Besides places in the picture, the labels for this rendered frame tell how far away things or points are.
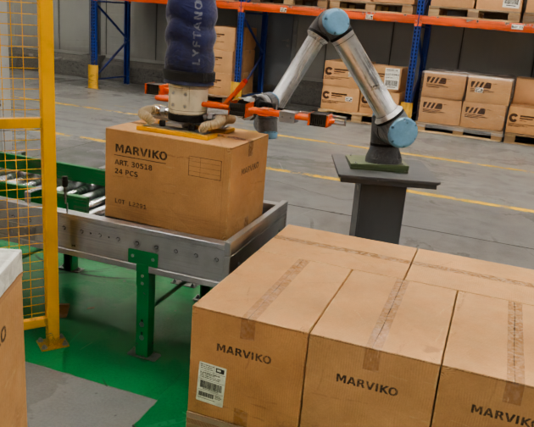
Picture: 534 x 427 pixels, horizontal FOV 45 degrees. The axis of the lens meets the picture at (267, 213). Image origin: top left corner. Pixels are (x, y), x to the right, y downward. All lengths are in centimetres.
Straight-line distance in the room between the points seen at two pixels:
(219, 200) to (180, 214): 21
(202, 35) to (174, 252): 90
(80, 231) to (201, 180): 57
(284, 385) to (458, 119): 783
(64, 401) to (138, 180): 94
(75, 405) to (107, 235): 69
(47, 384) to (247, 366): 96
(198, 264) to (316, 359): 77
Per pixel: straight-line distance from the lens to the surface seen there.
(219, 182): 266
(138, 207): 288
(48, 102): 272
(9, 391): 131
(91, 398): 270
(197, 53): 278
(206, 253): 260
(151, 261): 273
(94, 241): 285
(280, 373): 213
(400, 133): 317
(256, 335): 210
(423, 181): 325
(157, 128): 282
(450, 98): 966
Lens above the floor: 147
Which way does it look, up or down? 17 degrees down
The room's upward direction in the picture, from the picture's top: 5 degrees clockwise
